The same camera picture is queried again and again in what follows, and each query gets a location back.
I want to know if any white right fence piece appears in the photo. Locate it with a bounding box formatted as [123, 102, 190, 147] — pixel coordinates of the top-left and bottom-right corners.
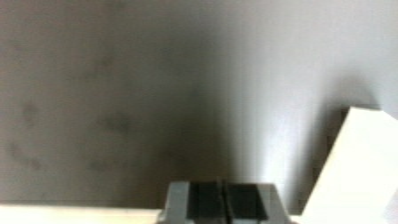
[300, 107, 398, 224]

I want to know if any white front fence bar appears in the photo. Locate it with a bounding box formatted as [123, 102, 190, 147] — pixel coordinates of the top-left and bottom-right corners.
[0, 205, 160, 224]

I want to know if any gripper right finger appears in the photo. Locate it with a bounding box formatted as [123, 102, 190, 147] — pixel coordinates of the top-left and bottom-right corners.
[224, 183, 292, 224]

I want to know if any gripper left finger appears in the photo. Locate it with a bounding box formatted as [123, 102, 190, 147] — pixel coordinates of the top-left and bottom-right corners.
[157, 181, 224, 224]

